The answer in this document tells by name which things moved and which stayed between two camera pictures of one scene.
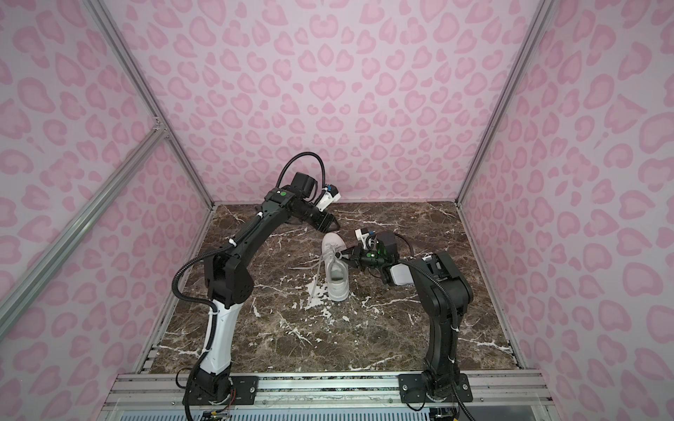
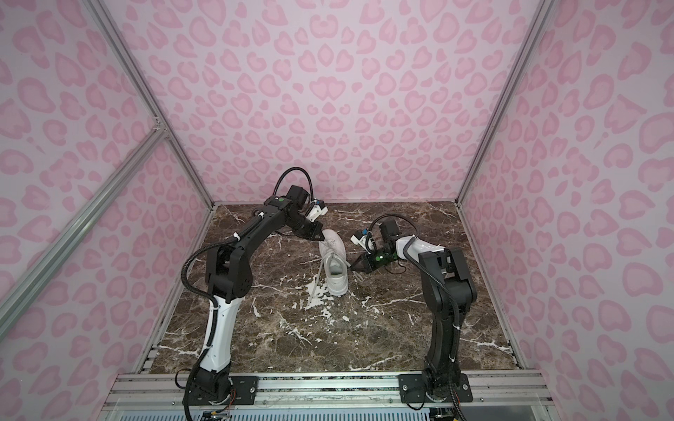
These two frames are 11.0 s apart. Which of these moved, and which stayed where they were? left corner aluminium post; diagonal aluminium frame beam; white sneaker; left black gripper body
Moved: left black gripper body
Stayed: diagonal aluminium frame beam; white sneaker; left corner aluminium post
